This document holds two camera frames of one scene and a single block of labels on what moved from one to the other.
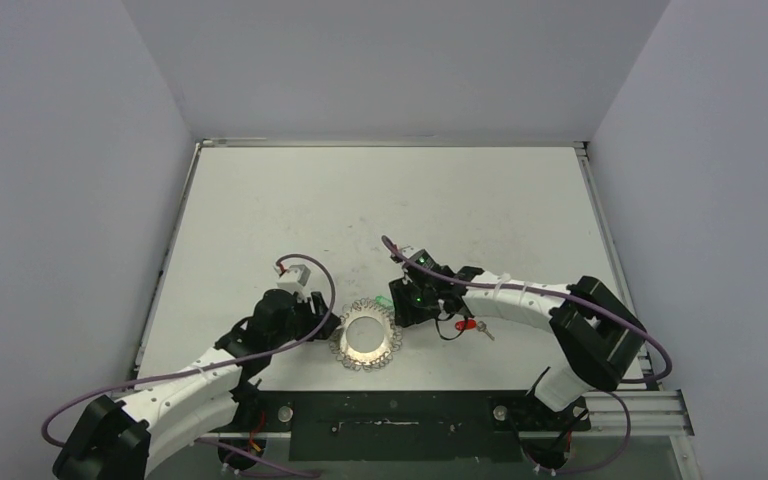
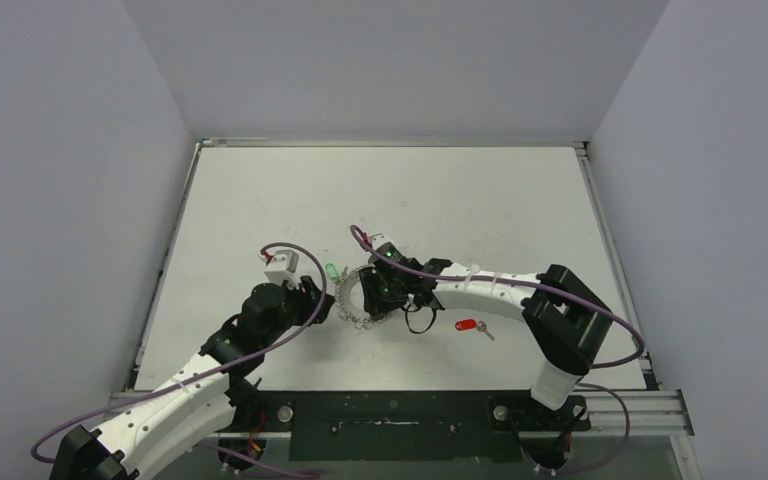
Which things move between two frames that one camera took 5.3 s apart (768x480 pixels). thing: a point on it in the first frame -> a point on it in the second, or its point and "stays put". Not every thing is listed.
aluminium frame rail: [652, 413] stays put
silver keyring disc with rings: [366, 361] -> [359, 318]
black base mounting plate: [402, 425] stays put
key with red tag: [473, 324] stays put
